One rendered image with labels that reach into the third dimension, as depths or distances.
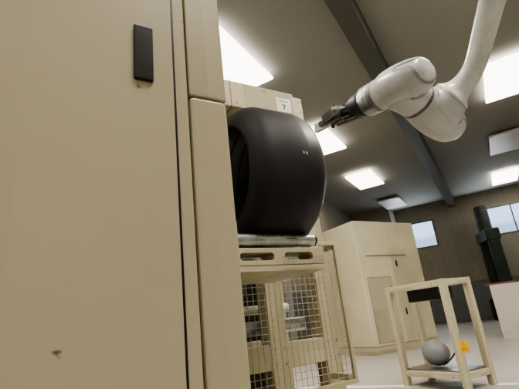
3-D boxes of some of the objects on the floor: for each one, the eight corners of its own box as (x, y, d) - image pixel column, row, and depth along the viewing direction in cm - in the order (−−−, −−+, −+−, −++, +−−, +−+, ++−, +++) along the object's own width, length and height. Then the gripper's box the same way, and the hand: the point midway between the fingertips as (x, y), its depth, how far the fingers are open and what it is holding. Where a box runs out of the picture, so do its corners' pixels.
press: (528, 316, 1041) (495, 207, 1136) (531, 318, 958) (494, 200, 1053) (494, 319, 1078) (464, 213, 1174) (494, 321, 995) (462, 207, 1091)
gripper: (381, 94, 117) (330, 121, 138) (347, 86, 111) (300, 115, 131) (383, 118, 116) (331, 141, 136) (349, 110, 110) (300, 136, 130)
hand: (322, 125), depth 131 cm, fingers closed
